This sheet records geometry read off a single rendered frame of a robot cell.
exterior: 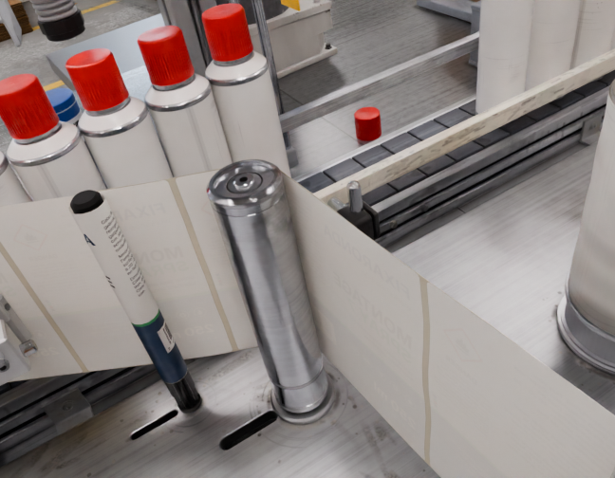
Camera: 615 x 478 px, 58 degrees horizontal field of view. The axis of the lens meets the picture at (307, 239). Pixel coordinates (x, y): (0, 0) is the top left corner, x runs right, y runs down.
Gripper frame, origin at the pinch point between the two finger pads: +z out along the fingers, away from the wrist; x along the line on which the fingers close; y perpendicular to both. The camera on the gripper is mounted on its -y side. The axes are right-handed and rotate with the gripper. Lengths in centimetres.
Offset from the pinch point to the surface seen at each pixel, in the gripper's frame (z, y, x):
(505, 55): 4, -38, 51
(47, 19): -9.5, 0.2, 37.4
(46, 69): 100, -32, -296
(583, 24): 5, -51, 51
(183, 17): -5.3, -11.6, 34.8
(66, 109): 11.1, -1.7, 3.3
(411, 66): 4, -30, 45
